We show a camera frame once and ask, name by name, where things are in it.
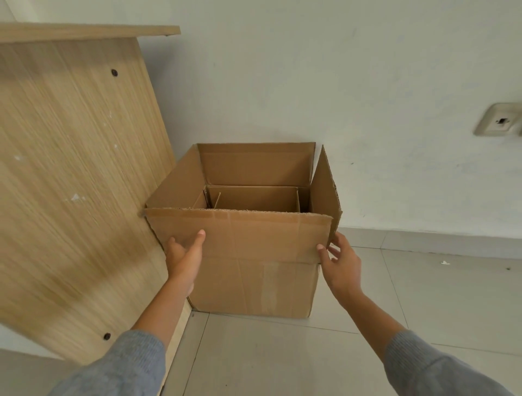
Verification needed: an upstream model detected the person's right hand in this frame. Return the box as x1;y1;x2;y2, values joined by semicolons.
316;232;363;303

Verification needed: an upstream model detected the person's left hand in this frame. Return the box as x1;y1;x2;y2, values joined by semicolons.
165;229;206;295

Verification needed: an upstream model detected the brown cardboard box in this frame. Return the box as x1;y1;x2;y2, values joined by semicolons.
143;142;343;319

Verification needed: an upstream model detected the person's right forearm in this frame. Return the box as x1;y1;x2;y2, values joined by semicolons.
341;286;515;396

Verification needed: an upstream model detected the person's left forearm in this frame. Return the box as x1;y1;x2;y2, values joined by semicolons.
48;277;196;396

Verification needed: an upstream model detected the light wooden desk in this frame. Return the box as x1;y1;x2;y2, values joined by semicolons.
0;22;192;396

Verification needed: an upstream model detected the beige wall socket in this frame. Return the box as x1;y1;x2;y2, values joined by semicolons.
473;102;522;138

